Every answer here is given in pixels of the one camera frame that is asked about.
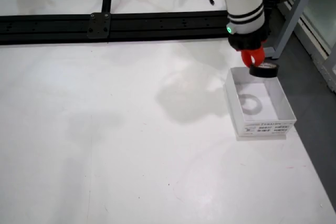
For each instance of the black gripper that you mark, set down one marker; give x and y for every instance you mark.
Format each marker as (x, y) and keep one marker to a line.
(249, 41)

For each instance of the black tape roll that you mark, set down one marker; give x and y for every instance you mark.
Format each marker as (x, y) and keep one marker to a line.
(265, 73)

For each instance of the white cardboard bin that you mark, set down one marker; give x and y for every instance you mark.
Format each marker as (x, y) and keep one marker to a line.
(262, 127)

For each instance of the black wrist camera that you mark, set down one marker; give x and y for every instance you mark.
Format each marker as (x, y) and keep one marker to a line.
(270, 1)

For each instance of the black bracket plate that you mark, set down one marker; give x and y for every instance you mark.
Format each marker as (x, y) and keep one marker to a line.
(98, 28)

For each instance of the black aluminium rail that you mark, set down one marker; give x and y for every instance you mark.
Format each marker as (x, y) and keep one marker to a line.
(52, 28)

